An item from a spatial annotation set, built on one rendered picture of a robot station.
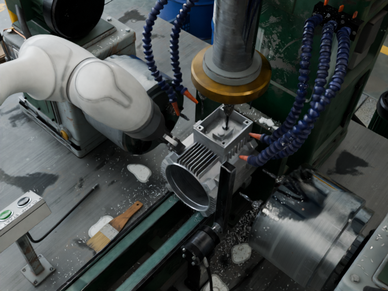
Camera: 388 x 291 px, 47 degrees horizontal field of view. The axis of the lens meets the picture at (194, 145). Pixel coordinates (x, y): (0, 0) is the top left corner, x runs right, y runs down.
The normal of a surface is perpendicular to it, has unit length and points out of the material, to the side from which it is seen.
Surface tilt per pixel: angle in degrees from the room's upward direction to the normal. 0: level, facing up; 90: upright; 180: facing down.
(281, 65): 90
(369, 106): 0
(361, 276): 0
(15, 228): 67
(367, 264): 0
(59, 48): 16
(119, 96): 75
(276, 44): 90
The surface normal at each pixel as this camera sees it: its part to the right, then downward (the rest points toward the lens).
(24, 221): 0.70, 0.22
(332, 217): -0.12, -0.50
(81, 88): -0.43, -0.09
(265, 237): -0.63, 0.35
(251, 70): 0.03, -0.64
